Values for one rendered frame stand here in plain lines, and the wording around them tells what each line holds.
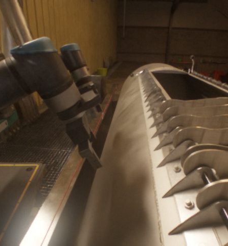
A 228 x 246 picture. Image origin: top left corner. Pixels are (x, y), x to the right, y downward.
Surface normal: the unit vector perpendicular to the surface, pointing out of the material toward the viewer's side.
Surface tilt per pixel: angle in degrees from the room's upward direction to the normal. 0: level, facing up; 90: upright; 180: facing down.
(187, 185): 90
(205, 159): 90
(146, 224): 38
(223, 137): 90
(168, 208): 33
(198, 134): 90
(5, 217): 0
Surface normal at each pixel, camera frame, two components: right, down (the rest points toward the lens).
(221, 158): -0.11, 0.40
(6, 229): 0.02, -0.91
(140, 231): -0.62, -0.74
